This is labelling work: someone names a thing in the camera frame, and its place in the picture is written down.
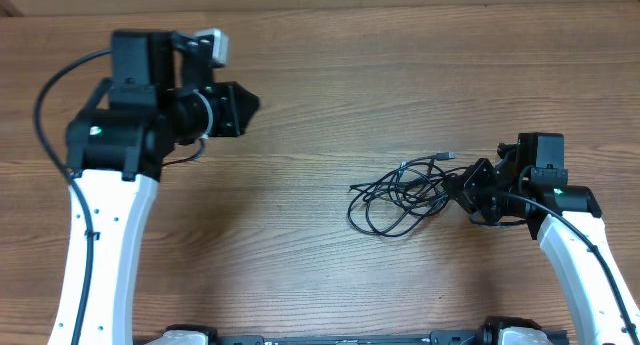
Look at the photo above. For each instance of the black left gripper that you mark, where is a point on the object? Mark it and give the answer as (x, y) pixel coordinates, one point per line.
(235, 117)

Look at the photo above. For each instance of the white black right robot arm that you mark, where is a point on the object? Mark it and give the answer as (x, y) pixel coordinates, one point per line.
(567, 223)

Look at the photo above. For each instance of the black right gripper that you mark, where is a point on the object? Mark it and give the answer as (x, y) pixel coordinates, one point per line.
(464, 192)

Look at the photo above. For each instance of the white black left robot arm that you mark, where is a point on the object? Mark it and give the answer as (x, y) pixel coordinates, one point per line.
(113, 170)

